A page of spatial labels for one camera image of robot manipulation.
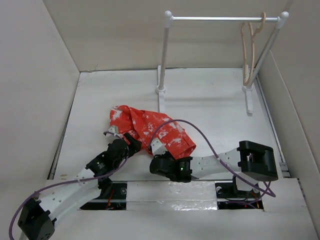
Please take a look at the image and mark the red white patterned trousers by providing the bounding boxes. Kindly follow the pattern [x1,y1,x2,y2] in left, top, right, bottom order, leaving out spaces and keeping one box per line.
[108,104,197,160]

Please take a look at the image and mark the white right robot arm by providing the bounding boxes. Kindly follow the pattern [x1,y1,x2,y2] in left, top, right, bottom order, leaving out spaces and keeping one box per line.
[149,139,279,197]

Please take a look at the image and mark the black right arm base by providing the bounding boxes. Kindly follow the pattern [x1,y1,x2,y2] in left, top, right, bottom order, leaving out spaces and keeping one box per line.
[214,177,264,210]

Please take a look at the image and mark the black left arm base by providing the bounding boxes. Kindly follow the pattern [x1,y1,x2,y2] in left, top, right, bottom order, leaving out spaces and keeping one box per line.
[80,181,128,211]

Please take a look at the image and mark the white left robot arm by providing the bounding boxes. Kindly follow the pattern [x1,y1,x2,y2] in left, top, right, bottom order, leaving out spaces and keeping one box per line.
[17,133,142,240]

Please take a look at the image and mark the wooden clothes hanger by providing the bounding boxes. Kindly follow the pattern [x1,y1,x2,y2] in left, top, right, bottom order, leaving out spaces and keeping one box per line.
[240,12,267,88]

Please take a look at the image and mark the white clothes rack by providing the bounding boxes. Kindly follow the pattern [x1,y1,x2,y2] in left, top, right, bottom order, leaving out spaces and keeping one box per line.
[155,10,290,115]

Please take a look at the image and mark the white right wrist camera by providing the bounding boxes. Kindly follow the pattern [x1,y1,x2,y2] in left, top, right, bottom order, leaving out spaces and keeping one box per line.
[151,138,167,156]

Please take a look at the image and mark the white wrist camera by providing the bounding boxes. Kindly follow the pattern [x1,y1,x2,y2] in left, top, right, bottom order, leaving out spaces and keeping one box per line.
[151,138,167,156]
[103,125,119,138]

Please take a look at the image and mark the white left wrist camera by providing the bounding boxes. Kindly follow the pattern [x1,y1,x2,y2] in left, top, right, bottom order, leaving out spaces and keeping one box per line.
[103,125,119,138]

